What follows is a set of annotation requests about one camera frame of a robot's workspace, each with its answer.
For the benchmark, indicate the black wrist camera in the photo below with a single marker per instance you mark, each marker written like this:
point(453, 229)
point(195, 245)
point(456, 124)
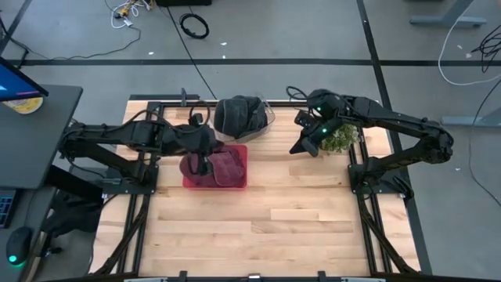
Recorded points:
point(303, 118)
point(199, 118)

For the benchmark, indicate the black computer mouse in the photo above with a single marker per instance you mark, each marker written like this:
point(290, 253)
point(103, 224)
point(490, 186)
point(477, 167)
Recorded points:
point(19, 244)

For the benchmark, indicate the pink translucent plastic bin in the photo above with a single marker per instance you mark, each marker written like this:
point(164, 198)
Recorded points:
point(240, 184)

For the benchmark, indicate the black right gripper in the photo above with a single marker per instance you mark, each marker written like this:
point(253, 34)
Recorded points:
point(319, 131)

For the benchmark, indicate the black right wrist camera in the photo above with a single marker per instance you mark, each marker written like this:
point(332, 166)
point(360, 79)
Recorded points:
point(303, 118)

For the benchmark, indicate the black desk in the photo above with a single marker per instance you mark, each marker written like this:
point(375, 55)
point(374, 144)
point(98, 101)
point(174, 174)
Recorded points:
point(35, 145)

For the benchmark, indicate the gray desk foot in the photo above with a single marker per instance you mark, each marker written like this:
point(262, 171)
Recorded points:
point(469, 120)
point(446, 19)

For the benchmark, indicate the black keyboard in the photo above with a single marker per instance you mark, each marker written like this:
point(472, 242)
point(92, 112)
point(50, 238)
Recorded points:
point(6, 207)

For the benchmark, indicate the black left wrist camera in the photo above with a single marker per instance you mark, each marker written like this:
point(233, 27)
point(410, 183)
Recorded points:
point(199, 118)

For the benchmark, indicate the computer monitor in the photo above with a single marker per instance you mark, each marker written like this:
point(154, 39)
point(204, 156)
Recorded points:
point(15, 84)

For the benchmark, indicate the maroon knit beanie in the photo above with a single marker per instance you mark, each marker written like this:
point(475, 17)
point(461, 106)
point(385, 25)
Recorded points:
point(189, 168)
point(229, 166)

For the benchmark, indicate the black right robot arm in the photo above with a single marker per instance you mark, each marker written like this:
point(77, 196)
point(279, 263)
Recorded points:
point(391, 119)

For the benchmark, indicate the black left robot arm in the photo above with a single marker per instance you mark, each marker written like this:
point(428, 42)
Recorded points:
point(117, 135)

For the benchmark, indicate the black aluminium table frame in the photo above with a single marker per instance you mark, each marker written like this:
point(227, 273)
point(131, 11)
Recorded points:
point(139, 243)

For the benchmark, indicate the clear plastic bin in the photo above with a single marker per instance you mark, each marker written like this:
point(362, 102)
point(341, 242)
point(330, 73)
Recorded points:
point(258, 135)

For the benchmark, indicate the yellow round disc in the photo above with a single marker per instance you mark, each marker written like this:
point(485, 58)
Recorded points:
point(25, 105)

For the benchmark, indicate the black bag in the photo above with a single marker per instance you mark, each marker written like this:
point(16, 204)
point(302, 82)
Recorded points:
point(70, 215)

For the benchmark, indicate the green potted artificial plant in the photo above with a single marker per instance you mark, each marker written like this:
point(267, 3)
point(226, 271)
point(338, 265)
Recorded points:
point(342, 139)

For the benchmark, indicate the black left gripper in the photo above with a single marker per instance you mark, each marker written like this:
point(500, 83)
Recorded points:
point(195, 139)

